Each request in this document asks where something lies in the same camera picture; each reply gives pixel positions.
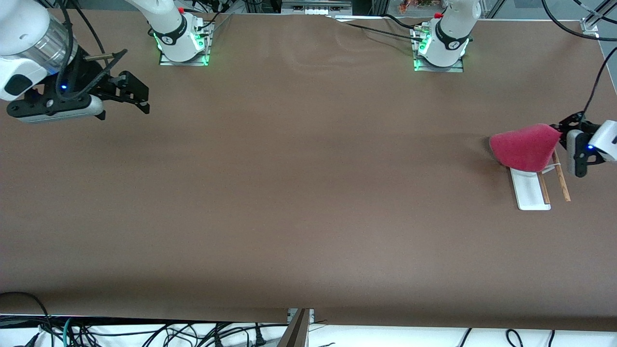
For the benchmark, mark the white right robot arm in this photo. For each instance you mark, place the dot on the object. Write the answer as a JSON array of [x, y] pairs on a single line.
[[24, 29]]

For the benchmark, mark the brown table cover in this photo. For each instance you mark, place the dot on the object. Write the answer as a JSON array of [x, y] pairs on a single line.
[[308, 217]]

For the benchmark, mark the dark slanted post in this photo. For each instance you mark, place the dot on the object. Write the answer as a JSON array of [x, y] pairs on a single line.
[[295, 332]]

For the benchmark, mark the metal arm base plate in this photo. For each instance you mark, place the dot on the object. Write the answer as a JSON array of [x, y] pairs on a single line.
[[455, 67], [185, 60]]

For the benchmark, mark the metal table corner bracket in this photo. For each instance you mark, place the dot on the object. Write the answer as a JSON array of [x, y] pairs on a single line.
[[590, 26]]

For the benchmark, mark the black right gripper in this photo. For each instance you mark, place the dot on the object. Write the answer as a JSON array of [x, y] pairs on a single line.
[[83, 73]]

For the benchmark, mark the white rack base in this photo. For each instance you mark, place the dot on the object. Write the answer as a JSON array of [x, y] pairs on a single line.
[[528, 193]]

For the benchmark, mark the grey and pink towel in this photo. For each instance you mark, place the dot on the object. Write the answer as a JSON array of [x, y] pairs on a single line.
[[525, 147]]

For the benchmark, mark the metal table edge bracket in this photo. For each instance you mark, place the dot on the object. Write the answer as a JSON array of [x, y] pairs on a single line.
[[290, 315]]

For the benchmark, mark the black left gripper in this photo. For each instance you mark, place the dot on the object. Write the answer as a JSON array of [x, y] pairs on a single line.
[[572, 122]]

